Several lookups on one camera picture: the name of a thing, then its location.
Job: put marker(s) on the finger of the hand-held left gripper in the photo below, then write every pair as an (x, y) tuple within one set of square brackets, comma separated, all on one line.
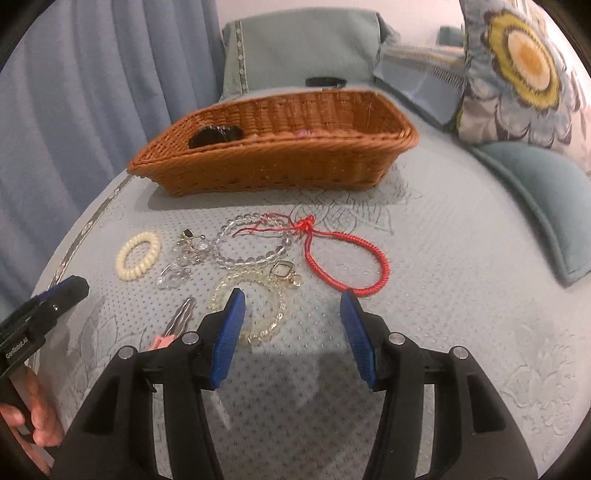
[(64, 291)]

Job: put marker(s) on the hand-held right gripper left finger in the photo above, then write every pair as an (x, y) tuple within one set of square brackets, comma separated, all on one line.
[(228, 337)]

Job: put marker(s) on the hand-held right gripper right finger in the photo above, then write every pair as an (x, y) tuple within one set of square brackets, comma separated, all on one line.
[(358, 337)]

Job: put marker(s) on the silver hair clip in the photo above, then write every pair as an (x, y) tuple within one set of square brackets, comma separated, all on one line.
[(178, 316)]

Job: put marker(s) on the brown wicker basket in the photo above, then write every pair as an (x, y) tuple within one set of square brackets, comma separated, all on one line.
[(277, 143)]

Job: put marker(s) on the person's left hand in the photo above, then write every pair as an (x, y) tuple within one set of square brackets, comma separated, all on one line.
[(39, 415)]

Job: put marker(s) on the blue curtain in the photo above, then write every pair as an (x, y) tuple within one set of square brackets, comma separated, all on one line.
[(92, 92)]

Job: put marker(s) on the black item in basket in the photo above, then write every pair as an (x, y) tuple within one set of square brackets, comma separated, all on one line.
[(214, 134)]

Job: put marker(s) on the pink item in basket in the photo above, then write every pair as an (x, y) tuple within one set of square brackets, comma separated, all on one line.
[(304, 134)]

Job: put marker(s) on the teal seat cushion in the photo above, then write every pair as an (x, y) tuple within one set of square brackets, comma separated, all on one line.
[(535, 194)]

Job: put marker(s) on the folded blue cloth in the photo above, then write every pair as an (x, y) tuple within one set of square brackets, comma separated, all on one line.
[(420, 74)]

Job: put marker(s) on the grey-green pillow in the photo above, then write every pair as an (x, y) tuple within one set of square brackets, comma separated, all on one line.
[(304, 46)]

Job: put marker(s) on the floral print cushion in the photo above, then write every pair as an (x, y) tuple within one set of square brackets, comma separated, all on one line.
[(521, 74)]

